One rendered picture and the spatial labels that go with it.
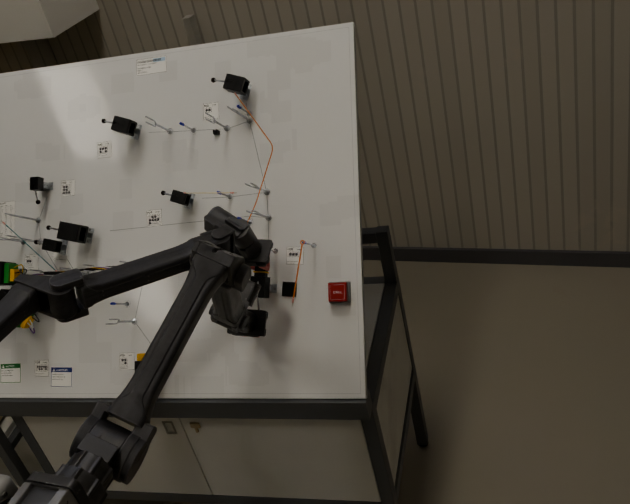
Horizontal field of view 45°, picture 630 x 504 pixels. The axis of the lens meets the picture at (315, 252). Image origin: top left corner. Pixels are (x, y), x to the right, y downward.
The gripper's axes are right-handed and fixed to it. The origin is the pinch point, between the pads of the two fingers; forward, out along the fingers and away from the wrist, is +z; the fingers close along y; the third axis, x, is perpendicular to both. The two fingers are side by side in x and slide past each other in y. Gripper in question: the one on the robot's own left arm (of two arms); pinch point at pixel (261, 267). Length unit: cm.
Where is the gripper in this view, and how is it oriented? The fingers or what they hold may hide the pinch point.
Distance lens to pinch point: 201.4
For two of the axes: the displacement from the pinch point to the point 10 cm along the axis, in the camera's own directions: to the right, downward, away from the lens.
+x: -1.8, 8.7, -4.6
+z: 2.4, 5.0, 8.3
